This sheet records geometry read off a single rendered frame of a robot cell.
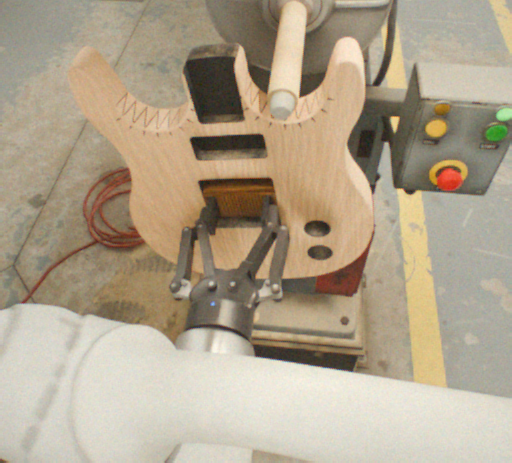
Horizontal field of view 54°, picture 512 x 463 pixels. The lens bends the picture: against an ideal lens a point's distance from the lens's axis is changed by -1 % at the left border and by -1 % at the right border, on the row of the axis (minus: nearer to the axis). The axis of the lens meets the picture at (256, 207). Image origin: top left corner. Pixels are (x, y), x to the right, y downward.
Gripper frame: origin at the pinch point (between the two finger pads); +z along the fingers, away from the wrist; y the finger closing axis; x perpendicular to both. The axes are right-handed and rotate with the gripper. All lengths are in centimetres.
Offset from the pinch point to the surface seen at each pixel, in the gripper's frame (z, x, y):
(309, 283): 34, -71, 2
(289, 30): 8.0, 20.7, 8.4
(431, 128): 16.6, -2.0, 26.9
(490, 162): 17.2, -10.1, 36.8
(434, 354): 33, -112, 40
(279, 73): -0.4, 20.6, 8.0
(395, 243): 78, -110, 30
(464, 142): 17.2, -5.6, 32.3
